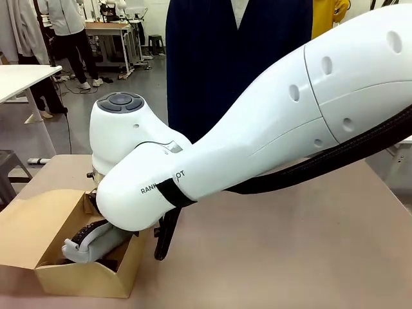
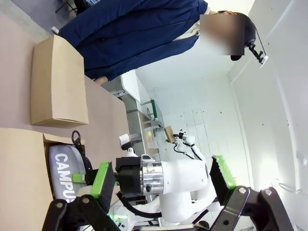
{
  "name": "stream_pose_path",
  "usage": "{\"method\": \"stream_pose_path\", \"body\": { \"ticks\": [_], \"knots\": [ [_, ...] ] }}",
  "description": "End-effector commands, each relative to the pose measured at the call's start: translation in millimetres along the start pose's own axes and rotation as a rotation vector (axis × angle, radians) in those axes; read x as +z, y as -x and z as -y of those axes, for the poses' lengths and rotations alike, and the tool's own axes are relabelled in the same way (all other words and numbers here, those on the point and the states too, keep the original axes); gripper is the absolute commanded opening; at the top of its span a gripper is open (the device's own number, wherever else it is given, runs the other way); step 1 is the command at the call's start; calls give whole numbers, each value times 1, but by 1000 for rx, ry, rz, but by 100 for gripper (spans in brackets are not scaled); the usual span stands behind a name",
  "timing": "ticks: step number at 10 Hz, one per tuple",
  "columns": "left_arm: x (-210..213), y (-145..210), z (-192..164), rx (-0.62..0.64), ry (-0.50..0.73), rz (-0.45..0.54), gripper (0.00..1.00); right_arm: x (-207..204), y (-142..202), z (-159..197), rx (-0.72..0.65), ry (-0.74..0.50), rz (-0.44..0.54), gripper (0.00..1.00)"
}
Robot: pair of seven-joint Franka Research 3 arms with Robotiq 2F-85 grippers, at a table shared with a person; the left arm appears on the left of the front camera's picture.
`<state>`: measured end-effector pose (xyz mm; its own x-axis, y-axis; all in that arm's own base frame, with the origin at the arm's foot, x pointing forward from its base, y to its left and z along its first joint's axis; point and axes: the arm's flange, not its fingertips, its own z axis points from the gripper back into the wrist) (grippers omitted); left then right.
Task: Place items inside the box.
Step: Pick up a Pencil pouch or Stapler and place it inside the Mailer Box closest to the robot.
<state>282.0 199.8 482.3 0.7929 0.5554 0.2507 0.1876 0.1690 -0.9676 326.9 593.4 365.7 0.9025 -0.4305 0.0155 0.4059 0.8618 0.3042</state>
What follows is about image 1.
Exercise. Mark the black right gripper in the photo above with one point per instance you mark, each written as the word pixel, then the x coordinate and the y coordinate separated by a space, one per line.
pixel 91 201

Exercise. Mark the grey CAMPUS pencil pouch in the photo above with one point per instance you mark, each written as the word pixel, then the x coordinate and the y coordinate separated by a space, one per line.
pixel 96 244

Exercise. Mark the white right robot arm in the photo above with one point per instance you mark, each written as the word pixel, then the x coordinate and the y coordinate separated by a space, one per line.
pixel 289 112

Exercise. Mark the large open cardboard box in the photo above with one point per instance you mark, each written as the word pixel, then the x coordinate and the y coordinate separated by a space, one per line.
pixel 38 231

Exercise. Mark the white power strip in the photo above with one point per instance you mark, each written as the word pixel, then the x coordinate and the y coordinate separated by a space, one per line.
pixel 38 160

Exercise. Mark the grey metal stool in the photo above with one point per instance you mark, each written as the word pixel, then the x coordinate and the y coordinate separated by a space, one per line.
pixel 9 167

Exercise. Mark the white table with slanted leg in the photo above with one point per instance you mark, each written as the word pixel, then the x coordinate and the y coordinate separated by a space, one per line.
pixel 19 80

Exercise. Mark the dark plastic stool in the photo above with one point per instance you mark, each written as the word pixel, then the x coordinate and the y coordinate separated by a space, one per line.
pixel 157 44

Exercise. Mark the person in white jacket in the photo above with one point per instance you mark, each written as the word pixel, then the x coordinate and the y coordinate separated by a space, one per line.
pixel 71 32

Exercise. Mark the person in navy coat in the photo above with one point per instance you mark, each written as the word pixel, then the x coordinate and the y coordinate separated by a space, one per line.
pixel 209 64

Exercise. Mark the person in grey hoodie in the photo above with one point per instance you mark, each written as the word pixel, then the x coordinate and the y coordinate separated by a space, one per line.
pixel 19 35

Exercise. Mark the person in yellow hoodie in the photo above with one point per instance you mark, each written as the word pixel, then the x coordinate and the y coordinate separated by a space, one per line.
pixel 328 16

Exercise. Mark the wood-top workbench white frame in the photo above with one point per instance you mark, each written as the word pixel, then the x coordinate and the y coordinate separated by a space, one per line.
pixel 112 35

